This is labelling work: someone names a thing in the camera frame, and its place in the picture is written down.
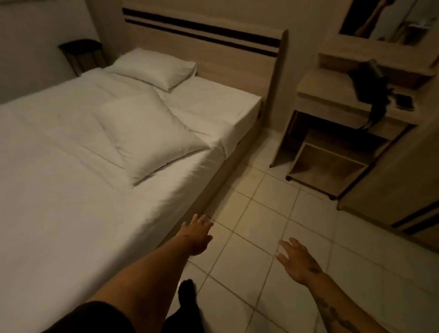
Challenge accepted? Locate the person's left hand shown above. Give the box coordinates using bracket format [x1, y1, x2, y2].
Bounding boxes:
[178, 213, 215, 256]

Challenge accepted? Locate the person's right hand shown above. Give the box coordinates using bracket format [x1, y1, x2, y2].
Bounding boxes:
[275, 237, 323, 287]

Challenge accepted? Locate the person's left forearm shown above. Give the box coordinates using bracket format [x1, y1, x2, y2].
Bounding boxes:
[86, 237, 194, 330]

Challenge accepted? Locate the person's right forearm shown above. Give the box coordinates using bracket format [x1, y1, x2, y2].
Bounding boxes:
[305, 271, 390, 333]

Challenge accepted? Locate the person's black-clad leg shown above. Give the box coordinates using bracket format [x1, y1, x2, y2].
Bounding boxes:
[164, 279, 206, 333]

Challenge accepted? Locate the wooden box stool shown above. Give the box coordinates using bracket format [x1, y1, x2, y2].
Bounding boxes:
[286, 142, 369, 200]

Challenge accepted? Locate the large white pillow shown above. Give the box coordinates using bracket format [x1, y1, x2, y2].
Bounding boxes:
[96, 96, 210, 186]

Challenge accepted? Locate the white sheeted mattress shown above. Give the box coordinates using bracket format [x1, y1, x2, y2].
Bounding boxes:
[0, 67, 263, 333]

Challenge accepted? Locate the wooden wardrobe with black stripes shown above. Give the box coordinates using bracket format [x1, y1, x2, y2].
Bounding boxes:
[337, 113, 439, 254]

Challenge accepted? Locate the black sleeve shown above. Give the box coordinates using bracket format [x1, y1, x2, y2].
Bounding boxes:
[41, 301, 138, 333]

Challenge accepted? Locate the small white pillow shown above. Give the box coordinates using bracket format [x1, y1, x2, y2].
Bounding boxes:
[104, 47, 198, 92]

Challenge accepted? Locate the wooden headboard with black stripes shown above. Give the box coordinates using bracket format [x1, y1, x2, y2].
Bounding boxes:
[122, 0, 289, 128]

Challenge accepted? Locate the wooden vanity desk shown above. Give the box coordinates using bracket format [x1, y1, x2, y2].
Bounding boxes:
[269, 32, 439, 204]

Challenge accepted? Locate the black bag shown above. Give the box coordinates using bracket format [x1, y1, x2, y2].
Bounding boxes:
[348, 59, 396, 130]

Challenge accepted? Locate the black phone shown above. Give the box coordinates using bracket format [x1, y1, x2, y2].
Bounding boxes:
[394, 94, 415, 111]

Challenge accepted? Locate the black side table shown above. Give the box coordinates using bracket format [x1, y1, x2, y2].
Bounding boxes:
[58, 38, 107, 77]

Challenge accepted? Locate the wooden bed frame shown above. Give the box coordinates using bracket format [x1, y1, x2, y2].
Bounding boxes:
[157, 113, 265, 248]

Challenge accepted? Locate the wall mirror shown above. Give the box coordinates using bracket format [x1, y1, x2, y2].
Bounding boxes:
[338, 0, 439, 47]

